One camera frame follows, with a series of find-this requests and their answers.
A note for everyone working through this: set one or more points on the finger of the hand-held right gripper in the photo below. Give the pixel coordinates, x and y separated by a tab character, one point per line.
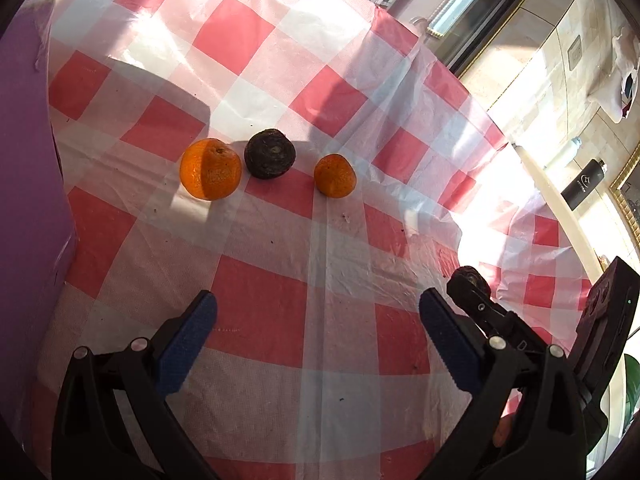
472	290

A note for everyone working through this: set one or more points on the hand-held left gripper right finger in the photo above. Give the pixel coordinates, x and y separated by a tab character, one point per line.
450	345

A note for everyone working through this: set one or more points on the gold picture frame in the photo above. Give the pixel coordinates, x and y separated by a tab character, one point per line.
625	200

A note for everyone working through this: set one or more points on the small orange tangerine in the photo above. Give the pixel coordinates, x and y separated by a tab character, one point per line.
335	176

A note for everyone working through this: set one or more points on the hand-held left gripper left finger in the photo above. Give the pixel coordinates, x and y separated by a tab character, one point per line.
187	342

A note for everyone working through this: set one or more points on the purple cardboard box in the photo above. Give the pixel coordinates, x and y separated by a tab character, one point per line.
25	185

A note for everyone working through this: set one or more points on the large orange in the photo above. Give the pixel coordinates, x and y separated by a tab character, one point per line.
210	170

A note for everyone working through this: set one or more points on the grey wall socket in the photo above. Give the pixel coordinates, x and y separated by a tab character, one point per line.
574	51

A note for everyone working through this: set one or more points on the black water bottle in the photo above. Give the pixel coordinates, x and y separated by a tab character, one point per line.
582	185

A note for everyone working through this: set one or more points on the clear plastic bottle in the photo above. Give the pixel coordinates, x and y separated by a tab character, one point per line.
564	152

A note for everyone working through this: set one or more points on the dark purple mangosteen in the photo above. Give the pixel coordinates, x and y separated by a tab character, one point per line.
270	155

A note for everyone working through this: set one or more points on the white cloth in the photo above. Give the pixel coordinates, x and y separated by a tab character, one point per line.
617	85

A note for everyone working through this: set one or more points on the green plant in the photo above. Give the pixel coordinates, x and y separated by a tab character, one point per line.
632	385

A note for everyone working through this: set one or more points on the red white checkered tablecloth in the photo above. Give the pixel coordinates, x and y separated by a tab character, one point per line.
300	270

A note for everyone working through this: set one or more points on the white curved rail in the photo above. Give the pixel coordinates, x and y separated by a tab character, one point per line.
555	200

